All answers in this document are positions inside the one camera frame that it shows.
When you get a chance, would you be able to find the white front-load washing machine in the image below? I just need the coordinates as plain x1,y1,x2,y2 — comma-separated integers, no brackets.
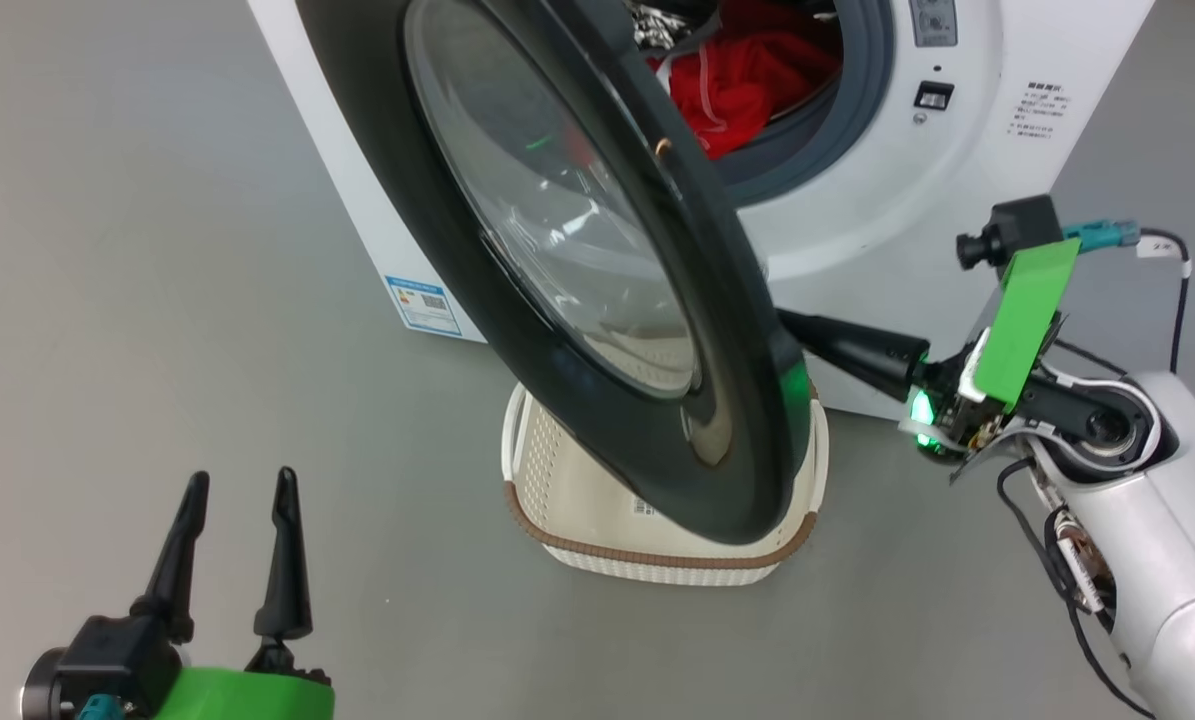
247,0,1158,421

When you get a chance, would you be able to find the grey warning label sticker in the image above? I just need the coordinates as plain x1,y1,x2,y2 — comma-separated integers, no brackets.
907,0,958,48

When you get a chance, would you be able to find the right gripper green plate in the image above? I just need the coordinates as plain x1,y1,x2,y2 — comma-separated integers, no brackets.
777,238,1081,466

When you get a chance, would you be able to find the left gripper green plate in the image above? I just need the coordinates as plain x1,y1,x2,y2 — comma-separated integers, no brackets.
132,466,336,720

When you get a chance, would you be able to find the grey rubber door seal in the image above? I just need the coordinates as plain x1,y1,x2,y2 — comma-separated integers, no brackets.
707,0,898,211

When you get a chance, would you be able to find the red white basketball jersey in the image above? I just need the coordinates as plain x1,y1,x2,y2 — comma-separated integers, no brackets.
647,30,843,161

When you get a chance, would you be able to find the blue energy label sticker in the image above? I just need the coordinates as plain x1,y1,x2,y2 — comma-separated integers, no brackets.
385,275,461,336

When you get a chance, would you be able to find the cream basket with brown rim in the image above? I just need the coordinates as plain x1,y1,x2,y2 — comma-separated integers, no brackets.
502,383,830,587

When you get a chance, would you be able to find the black round glass washer door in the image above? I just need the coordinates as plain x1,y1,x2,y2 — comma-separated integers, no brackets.
295,0,816,546

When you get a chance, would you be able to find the steel washer drum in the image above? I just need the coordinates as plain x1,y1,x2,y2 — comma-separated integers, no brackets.
632,0,718,51

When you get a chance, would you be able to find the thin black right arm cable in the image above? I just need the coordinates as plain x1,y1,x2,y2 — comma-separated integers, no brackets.
997,458,1158,720

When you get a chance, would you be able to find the right camera cable teal plug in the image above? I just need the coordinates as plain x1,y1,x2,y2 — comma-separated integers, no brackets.
1062,218,1193,376

